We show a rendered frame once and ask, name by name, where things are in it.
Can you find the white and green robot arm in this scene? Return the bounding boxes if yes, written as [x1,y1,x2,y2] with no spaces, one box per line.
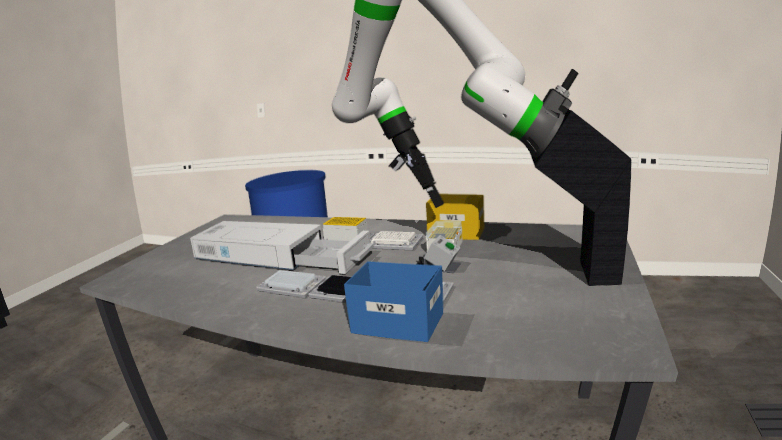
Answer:
[332,0,579,158]

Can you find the blue bin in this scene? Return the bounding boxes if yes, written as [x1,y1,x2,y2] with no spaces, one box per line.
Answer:
[344,261,443,342]

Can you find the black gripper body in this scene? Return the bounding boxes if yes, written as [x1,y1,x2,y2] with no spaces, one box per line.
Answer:
[391,129,420,164]

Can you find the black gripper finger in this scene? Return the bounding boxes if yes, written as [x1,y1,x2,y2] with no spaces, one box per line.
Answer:
[406,152,443,208]
[418,151,444,204]

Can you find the yellow bin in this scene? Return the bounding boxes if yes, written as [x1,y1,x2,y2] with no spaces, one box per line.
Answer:
[426,194,484,240]

